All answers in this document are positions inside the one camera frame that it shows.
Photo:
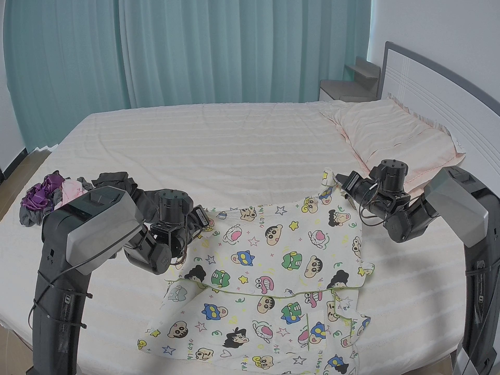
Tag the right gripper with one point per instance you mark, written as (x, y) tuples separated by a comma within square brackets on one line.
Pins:
[(357, 186)]

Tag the black garment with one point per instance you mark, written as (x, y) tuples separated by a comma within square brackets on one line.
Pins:
[(113, 180)]

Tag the grey bedside table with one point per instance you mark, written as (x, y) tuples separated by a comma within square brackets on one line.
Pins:
[(343, 88)]

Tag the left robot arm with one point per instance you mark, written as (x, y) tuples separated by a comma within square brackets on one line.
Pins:
[(58, 287)]

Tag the blue-green curtain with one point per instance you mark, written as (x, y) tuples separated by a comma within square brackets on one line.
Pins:
[(234, 33), (66, 53)]

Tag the bed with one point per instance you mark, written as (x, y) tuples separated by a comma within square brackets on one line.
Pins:
[(234, 143)]

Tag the pile of clothes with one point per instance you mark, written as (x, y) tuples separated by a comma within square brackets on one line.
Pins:
[(39, 201)]

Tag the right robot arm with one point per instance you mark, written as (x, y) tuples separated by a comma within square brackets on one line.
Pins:
[(453, 209)]

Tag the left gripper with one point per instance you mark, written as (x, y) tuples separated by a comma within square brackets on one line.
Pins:
[(201, 219)]

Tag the white printed pyjama top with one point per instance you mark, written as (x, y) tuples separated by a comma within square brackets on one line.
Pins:
[(273, 256)]

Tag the pale pink striped pillow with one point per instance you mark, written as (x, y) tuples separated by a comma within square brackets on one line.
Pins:
[(398, 139)]

